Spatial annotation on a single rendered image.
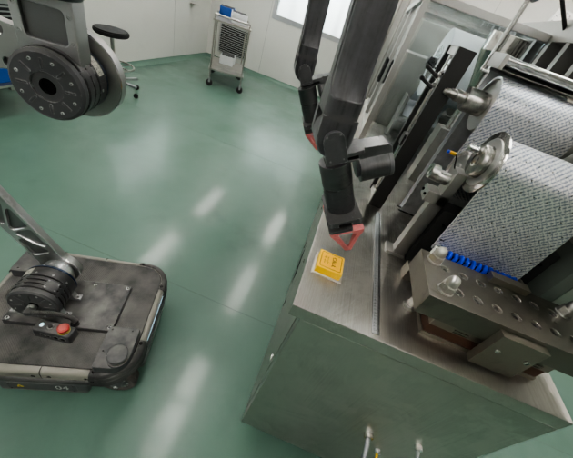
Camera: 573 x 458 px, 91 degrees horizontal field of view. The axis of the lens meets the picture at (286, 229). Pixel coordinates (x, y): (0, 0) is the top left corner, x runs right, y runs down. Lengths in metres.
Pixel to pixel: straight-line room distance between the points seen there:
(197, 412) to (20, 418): 0.62
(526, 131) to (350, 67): 0.66
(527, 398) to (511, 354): 0.13
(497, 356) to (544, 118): 0.61
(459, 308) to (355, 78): 0.50
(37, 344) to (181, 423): 0.61
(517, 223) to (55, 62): 1.04
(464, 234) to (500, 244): 0.09
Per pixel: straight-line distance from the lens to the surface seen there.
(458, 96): 1.00
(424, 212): 0.87
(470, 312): 0.72
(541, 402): 0.93
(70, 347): 1.37
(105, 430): 1.48
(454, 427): 1.01
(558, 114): 1.05
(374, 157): 0.52
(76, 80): 0.78
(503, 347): 0.79
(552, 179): 0.82
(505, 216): 0.83
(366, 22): 0.45
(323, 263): 0.74
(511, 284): 0.88
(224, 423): 1.47
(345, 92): 0.46
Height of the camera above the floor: 1.41
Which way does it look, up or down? 38 degrees down
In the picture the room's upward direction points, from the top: 21 degrees clockwise
